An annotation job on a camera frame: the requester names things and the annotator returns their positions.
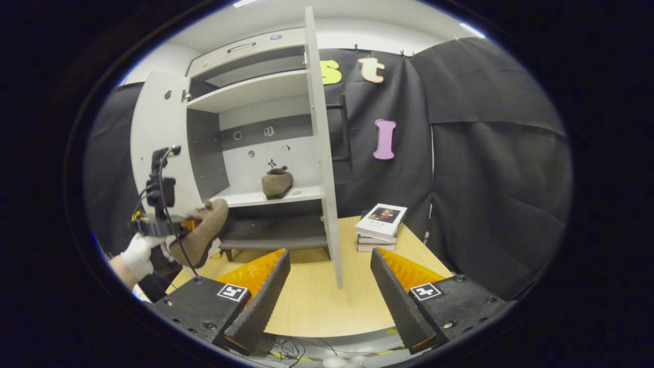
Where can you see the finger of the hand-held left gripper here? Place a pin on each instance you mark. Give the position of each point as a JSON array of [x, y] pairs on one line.
[[190, 224]]

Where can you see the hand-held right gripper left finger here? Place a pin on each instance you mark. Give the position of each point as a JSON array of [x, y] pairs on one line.
[[263, 306]]

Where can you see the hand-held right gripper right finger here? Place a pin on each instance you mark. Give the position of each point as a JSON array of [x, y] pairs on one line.
[[396, 306]]

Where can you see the brown shoe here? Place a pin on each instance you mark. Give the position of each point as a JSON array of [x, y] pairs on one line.
[[204, 235], [277, 184]]

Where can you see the grey shoe cabinet door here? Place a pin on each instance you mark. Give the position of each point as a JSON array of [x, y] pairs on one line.
[[158, 117], [322, 153]]

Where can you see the grey shoe cabinet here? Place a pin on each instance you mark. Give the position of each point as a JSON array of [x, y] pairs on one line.
[[255, 148]]

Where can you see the grey cabinet drawer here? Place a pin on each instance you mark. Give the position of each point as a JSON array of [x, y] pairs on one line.
[[276, 43]]

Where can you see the thin stacked book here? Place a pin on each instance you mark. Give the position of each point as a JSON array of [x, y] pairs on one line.
[[375, 248], [375, 239]]

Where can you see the white T-shirt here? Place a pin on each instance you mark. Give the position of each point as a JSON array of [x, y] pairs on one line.
[[139, 294]]

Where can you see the black backdrop cloth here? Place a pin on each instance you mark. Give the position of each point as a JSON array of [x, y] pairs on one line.
[[485, 153]]

